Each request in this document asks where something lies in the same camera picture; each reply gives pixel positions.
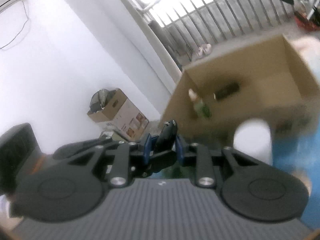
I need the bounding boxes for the black glossy tube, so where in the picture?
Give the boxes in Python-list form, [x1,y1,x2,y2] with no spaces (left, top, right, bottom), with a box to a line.
[150,120,178,164]

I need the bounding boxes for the white supplement bottle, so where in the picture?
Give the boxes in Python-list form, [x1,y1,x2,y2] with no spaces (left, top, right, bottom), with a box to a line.
[233,119,273,165]

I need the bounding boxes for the green dropper bottle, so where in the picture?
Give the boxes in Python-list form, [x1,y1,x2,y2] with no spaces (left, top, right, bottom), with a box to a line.
[188,88,212,119]

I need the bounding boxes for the black matte cylinder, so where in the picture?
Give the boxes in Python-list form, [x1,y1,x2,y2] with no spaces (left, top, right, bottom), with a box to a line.
[214,82,240,101]

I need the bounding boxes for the printed cardboard box on floor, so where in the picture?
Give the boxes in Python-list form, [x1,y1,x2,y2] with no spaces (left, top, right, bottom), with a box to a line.
[87,88,149,141]

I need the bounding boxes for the bag in floor box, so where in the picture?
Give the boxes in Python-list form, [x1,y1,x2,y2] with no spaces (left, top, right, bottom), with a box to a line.
[89,89,116,113]

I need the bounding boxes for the large cardboard box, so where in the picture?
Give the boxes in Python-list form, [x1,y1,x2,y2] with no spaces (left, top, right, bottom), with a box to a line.
[162,35,319,139]

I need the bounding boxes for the white shoes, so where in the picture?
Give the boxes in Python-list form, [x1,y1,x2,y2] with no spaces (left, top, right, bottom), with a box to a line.
[195,44,213,60]

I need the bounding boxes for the metal balcony railing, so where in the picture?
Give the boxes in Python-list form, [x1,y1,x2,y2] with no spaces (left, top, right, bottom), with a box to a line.
[128,0,294,63]

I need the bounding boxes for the wheelchair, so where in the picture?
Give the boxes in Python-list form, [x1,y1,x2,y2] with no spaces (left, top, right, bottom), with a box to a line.
[280,0,319,32]

